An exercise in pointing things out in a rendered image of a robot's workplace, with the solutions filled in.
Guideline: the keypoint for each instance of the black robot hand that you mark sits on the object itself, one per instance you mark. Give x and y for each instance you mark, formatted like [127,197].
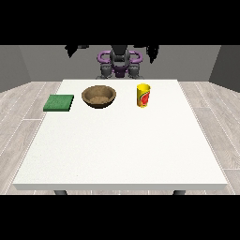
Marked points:
[152,52]
[71,50]

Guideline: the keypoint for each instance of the yellow cup with melon print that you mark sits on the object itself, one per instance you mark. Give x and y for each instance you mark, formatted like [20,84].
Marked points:
[143,95]

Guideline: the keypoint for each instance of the brown wooden bowl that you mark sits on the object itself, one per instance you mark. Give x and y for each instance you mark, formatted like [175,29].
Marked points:
[98,97]

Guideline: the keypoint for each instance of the grey robot trunk purple rings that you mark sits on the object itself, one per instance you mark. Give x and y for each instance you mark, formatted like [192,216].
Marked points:
[119,67]

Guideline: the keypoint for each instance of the dark table leg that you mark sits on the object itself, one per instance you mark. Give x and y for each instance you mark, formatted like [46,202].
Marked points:
[60,192]
[179,192]

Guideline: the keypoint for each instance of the green square pad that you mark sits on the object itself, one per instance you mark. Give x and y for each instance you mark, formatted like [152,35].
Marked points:
[58,102]

